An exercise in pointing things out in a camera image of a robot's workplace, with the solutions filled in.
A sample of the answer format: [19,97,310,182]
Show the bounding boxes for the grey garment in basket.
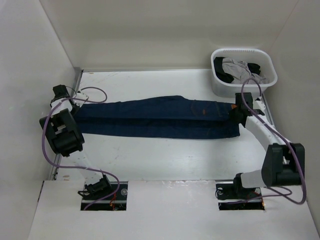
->
[217,57,269,84]

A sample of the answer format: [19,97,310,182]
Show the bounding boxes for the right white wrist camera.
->
[253,98,266,116]

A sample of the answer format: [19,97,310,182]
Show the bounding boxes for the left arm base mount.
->
[78,181,129,212]

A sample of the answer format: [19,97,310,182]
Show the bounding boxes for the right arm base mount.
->
[215,181,265,211]

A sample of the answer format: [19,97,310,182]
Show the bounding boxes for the white plastic laundry basket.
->
[210,48,279,98]

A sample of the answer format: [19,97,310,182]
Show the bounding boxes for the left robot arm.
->
[39,84,115,200]

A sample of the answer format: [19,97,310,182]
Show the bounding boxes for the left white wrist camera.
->
[74,90,89,105]

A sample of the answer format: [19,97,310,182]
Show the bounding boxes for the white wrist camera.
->
[74,90,89,105]
[253,98,266,116]

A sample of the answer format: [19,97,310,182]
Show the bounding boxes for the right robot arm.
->
[229,92,307,205]

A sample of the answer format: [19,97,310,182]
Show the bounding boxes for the black garment in basket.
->
[213,57,261,84]

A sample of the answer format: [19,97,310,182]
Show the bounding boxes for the dark blue denim trousers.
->
[74,95,240,140]

